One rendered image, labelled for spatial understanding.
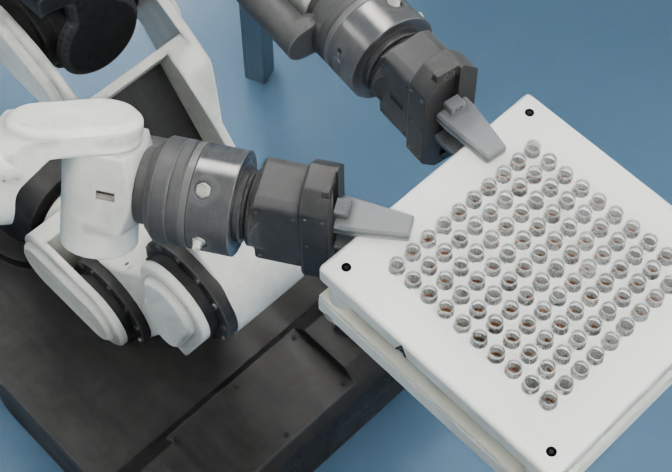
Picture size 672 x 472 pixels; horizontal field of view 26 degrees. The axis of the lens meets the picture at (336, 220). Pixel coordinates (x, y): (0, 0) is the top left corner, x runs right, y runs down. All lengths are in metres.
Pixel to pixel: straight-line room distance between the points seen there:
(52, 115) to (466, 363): 0.38
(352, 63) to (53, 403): 0.97
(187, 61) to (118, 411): 0.64
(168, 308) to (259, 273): 0.11
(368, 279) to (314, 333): 0.91
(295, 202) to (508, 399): 0.22
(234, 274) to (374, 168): 0.86
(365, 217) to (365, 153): 1.31
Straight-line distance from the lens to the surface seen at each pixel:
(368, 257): 1.14
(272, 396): 2.02
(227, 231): 1.15
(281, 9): 1.28
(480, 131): 1.20
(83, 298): 1.97
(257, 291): 1.63
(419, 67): 1.19
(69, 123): 1.17
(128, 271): 1.88
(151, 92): 1.60
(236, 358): 2.07
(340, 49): 1.25
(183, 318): 1.63
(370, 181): 2.42
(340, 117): 2.49
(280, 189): 1.14
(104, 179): 1.17
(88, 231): 1.20
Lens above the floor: 2.02
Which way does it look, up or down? 58 degrees down
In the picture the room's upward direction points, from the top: straight up
